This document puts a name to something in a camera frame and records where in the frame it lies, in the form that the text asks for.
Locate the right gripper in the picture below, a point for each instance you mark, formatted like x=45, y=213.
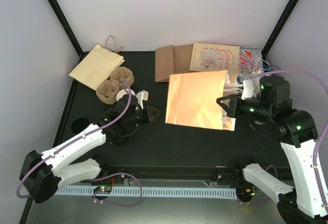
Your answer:
x=230, y=109

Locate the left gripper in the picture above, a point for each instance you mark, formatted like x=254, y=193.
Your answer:
x=149, y=118

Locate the orange paper bag white handles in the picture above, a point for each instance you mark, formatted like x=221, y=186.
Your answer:
x=192, y=99

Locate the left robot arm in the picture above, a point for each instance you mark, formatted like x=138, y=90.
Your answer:
x=42, y=174

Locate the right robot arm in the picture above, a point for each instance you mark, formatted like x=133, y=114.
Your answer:
x=295, y=130

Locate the stack of white paper cups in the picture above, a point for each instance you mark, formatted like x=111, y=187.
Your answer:
x=121, y=93

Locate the stack of black cup lids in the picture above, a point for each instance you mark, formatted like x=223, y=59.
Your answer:
x=119, y=136

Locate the stack of pulp cup carriers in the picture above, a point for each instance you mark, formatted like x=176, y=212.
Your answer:
x=109, y=89

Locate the brown flat paper bag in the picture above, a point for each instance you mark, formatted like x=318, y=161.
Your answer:
x=172, y=60

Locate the blue checkered paper bag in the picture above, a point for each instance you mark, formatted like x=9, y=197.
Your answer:
x=250, y=61

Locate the cakes printed paper bag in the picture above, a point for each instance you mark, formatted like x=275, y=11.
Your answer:
x=214, y=57

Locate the yellow kraft paper bag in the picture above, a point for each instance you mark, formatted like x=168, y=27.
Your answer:
x=96, y=67

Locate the white slotted cable duct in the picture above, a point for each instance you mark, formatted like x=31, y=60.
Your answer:
x=164, y=192

